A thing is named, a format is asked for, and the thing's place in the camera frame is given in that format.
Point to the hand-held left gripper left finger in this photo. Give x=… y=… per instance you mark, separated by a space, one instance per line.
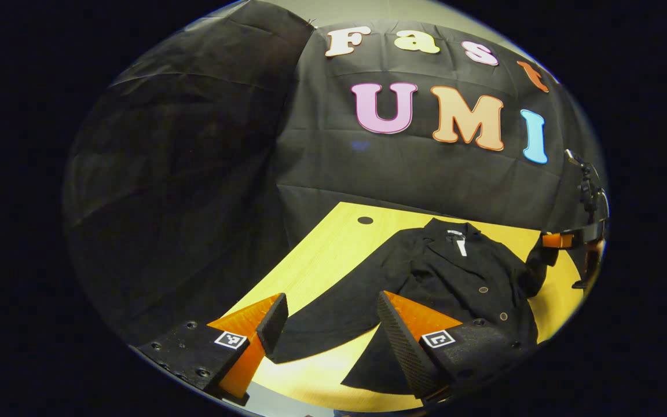
x=272 y=327

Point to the black buttoned jacket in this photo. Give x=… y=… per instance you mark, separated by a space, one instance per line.
x=455 y=278

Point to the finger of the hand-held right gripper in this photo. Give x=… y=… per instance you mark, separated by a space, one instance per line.
x=556 y=240

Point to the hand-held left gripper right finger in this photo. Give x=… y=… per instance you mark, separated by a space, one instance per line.
x=403 y=353

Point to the black backdrop cloth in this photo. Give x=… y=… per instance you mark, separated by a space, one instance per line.
x=397 y=174

